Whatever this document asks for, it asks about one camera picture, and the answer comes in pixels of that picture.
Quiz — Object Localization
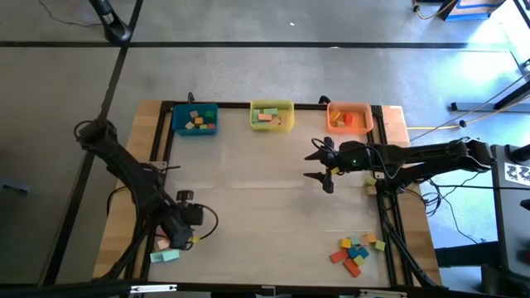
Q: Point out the yellow plastic bin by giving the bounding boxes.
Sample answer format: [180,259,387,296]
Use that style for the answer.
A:
[248,99,296,134]

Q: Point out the black floor cables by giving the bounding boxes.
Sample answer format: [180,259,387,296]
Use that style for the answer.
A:
[413,165,530,246]

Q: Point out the black rig strut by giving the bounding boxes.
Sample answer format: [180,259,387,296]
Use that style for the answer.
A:
[377,194,442,290]
[97,214,161,286]

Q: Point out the orange plastic bin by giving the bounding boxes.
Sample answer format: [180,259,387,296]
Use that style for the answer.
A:
[325,101,375,136]

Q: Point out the blue plastic bin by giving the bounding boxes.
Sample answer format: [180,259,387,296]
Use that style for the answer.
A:
[171,102,219,137]

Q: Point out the black aluminium table frame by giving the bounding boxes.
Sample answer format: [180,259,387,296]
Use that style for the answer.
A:
[148,100,411,289]

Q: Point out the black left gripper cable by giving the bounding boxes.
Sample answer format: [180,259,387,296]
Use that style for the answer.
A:
[198,204,219,242]

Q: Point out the black stand legs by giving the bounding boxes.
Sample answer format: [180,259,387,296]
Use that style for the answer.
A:
[450,70,530,113]

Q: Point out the grey equipment cart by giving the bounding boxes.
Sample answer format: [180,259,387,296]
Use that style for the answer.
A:
[489,142,530,286]

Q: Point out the black white marker tag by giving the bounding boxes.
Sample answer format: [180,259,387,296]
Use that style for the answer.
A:
[503,161,530,188]

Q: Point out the blue wooden cart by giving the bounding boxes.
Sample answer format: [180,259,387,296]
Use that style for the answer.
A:
[437,0,507,22]

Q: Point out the black rig beam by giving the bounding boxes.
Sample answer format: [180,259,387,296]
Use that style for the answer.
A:
[0,277,530,298]

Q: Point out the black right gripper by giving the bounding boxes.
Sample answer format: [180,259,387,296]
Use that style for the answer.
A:
[303,137,373,195]

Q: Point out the black floor tape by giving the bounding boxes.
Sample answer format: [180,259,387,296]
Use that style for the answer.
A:
[41,0,145,286]
[0,40,471,50]

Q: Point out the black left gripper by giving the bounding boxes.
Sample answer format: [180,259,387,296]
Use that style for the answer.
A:
[161,190,195,251]

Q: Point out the yellow hanging cable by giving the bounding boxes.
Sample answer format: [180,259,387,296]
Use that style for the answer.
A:
[407,95,530,132]

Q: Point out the silver metal bracket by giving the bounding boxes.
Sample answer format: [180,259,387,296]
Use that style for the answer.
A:
[129,283,178,295]
[359,288,409,298]

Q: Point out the red-orange medium wooden block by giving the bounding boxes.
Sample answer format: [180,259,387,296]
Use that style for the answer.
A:
[343,257,363,278]
[330,248,349,265]

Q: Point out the grey floor object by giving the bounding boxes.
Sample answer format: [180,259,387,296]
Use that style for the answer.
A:
[0,177,31,195]

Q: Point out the black stand foot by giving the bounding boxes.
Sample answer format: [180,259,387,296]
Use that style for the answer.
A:
[89,0,134,45]

